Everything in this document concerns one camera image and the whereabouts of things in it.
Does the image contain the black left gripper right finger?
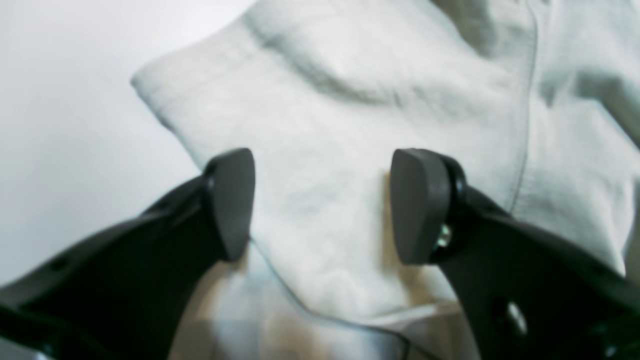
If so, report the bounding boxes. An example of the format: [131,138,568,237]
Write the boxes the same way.
[390,148,640,360]

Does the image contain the grey t-shirt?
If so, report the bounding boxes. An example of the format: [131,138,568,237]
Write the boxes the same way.
[131,0,640,360]

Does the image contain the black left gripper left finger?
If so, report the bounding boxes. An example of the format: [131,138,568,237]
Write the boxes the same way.
[1,148,256,360]

